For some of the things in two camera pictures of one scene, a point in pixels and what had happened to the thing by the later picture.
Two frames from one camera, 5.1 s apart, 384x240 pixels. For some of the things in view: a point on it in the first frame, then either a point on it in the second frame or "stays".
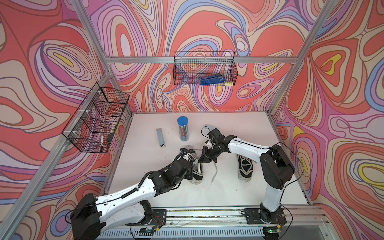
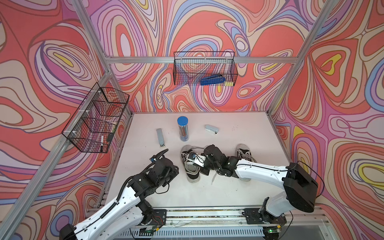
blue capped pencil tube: [182, 121] stays
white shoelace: [216, 173] stays
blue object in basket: [214, 79] stays
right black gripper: [205, 158] to [204, 171]
